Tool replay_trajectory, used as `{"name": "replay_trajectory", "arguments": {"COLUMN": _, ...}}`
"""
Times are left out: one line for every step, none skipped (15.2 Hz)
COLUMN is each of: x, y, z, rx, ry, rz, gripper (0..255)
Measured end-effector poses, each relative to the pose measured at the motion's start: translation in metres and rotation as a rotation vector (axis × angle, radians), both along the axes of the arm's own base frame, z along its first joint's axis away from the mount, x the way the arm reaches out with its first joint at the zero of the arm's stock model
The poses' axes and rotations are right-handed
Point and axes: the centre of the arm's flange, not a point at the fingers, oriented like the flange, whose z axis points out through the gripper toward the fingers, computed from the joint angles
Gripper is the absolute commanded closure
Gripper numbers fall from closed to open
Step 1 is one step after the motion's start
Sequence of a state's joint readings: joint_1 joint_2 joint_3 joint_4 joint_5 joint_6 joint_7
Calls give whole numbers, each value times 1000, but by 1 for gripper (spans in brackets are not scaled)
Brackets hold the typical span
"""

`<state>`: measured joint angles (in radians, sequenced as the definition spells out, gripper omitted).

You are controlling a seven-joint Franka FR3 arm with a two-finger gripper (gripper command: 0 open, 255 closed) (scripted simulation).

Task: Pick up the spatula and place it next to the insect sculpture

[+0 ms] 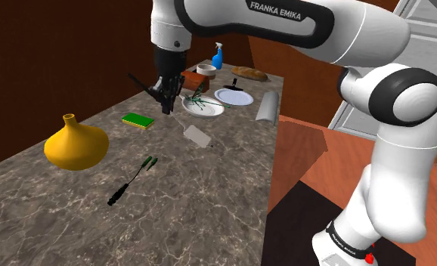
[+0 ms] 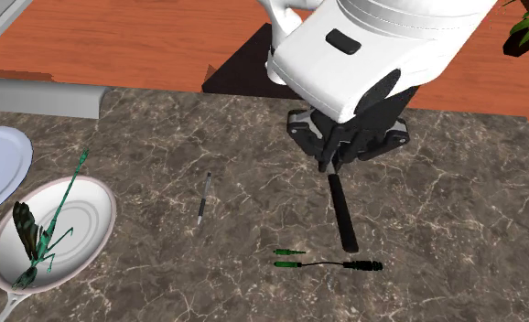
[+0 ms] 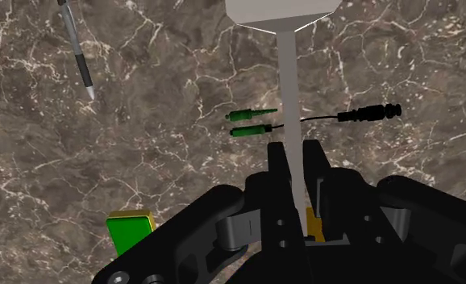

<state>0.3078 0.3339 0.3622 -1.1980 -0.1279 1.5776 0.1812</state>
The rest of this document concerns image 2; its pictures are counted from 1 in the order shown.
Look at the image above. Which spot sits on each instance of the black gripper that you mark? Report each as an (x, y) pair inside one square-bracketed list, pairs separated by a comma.
[(374, 118)]

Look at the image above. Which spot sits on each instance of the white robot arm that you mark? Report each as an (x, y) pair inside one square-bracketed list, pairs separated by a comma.
[(336, 71)]

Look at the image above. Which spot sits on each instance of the grey and black pen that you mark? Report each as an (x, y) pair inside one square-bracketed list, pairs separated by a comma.
[(203, 203)]

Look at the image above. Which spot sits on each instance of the white pan with pink rim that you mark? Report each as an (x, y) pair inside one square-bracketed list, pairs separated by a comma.
[(84, 223)]

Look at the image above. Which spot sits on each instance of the grey rounded block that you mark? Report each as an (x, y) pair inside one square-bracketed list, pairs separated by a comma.
[(37, 98)]

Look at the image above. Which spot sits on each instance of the green insect figure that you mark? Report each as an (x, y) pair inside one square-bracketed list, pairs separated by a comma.
[(37, 247)]

